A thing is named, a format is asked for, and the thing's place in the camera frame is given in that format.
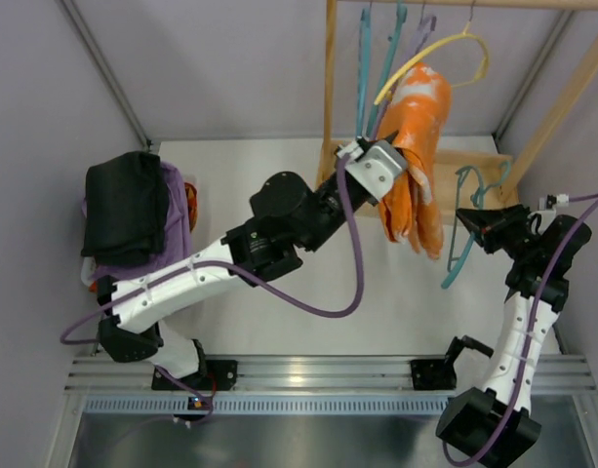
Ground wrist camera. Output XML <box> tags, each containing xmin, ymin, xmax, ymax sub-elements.
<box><xmin>338</xmin><ymin>139</ymin><xmax>408</xmax><ymax>206</ymax></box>
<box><xmin>538</xmin><ymin>193</ymin><xmax>570</xmax><ymax>211</ymax></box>

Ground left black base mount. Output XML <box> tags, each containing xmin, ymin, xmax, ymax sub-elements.
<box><xmin>151</xmin><ymin>359</ymin><xmax>238</xmax><ymax>391</ymax></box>

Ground grey slotted cable duct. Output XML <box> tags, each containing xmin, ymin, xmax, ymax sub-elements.
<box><xmin>84</xmin><ymin>395</ymin><xmax>448</xmax><ymax>415</ymax></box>

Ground spare teal hanger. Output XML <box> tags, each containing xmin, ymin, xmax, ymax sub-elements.
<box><xmin>487</xmin><ymin>160</ymin><xmax>512</xmax><ymax>191</ymax></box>

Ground lilac hanger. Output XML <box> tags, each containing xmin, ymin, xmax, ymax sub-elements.
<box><xmin>410</xmin><ymin>14</ymin><xmax>437</xmax><ymax>57</ymax></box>

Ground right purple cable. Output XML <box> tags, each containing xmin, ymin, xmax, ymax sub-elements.
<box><xmin>442</xmin><ymin>189</ymin><xmax>598</xmax><ymax>464</ymax></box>

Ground black folded garment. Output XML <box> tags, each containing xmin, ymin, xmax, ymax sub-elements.
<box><xmin>81</xmin><ymin>151</ymin><xmax>170</xmax><ymax>267</ymax></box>

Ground yellow hanger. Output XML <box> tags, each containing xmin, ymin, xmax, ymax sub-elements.
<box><xmin>373</xmin><ymin>19</ymin><xmax>491</xmax><ymax>105</ymax></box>

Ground aluminium rail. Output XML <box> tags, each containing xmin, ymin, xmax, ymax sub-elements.
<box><xmin>64</xmin><ymin>355</ymin><xmax>596</xmax><ymax>394</ymax></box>

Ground orange white trousers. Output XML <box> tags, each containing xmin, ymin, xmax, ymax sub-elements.
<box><xmin>378</xmin><ymin>62</ymin><xmax>452</xmax><ymax>260</ymax></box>

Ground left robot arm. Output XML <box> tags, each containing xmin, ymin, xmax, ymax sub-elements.
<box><xmin>98</xmin><ymin>136</ymin><xmax>408</xmax><ymax>378</ymax></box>

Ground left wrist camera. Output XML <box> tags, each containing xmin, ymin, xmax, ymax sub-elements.
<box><xmin>338</xmin><ymin>139</ymin><xmax>408</xmax><ymax>206</ymax></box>

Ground wooden clothes rack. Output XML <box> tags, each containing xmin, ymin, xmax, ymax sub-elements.
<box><xmin>316</xmin><ymin>1</ymin><xmax>598</xmax><ymax>225</ymax></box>

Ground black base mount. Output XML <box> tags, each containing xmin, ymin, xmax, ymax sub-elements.
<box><xmin>151</xmin><ymin>359</ymin><xmax>238</xmax><ymax>391</ymax></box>
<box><xmin>410</xmin><ymin>359</ymin><xmax>457</xmax><ymax>391</ymax></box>

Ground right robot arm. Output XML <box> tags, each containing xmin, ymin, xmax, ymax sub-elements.
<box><xmin>436</xmin><ymin>205</ymin><xmax>592</xmax><ymax>467</ymax></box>

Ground purple garment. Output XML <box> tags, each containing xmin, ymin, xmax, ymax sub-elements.
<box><xmin>96</xmin><ymin>162</ymin><xmax>192</xmax><ymax>280</ymax></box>

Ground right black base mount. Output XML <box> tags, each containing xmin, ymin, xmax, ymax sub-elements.
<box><xmin>410</xmin><ymin>359</ymin><xmax>457</xmax><ymax>391</ymax></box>

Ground teal hanger holding trousers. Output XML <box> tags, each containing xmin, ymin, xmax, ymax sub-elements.
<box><xmin>441</xmin><ymin>165</ymin><xmax>490</xmax><ymax>290</ymax></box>

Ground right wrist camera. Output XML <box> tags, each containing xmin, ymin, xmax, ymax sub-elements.
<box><xmin>538</xmin><ymin>193</ymin><xmax>570</xmax><ymax>211</ymax></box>

